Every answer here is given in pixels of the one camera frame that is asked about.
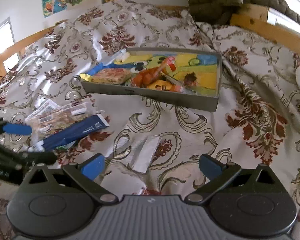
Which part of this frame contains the mixed nuts clear pack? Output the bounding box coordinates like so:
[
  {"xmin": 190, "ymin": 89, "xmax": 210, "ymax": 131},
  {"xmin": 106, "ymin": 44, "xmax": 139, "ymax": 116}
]
[{"xmin": 25, "ymin": 98, "xmax": 97, "ymax": 141}]

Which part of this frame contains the dark blue snack bar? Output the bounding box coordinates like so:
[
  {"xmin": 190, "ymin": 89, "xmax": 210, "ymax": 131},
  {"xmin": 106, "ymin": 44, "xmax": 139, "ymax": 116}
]
[{"xmin": 35, "ymin": 114, "xmax": 109, "ymax": 152}]

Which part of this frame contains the dried fruit clear pack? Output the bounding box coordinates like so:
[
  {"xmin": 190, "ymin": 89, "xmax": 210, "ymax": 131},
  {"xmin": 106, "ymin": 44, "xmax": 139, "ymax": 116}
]
[{"xmin": 183, "ymin": 72, "xmax": 202, "ymax": 88}]

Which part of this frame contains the rice cracker snack pack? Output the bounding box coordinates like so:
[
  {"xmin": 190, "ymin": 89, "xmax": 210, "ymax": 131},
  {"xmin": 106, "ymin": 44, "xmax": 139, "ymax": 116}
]
[{"xmin": 91, "ymin": 68, "xmax": 132, "ymax": 85}]

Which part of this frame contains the gold foil snack pack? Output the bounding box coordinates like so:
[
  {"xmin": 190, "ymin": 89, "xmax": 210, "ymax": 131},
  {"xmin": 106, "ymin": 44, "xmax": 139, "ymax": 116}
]
[{"xmin": 147, "ymin": 80, "xmax": 173, "ymax": 91}]

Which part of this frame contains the white green red snack pouch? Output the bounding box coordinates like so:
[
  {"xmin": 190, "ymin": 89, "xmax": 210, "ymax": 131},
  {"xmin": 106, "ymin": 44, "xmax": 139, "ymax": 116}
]
[{"xmin": 53, "ymin": 140, "xmax": 77, "ymax": 151}]

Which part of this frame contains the small orange tangerine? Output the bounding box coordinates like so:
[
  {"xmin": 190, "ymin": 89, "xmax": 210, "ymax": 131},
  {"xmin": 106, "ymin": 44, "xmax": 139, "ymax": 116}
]
[{"xmin": 170, "ymin": 85, "xmax": 184, "ymax": 93}]

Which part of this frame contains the floral patterned bedspread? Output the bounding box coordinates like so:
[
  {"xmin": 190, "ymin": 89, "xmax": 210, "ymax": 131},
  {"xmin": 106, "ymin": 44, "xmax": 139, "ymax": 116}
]
[{"xmin": 0, "ymin": 1, "xmax": 300, "ymax": 239}]

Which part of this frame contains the grey box with painted bottom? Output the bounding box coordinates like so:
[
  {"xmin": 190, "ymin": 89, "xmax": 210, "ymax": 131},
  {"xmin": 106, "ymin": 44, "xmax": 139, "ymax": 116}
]
[{"xmin": 79, "ymin": 48, "xmax": 222, "ymax": 112}]

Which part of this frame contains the wooden bed frame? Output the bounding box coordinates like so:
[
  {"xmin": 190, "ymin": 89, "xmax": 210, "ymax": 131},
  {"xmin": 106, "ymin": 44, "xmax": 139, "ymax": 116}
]
[{"xmin": 0, "ymin": 4, "xmax": 300, "ymax": 81}]

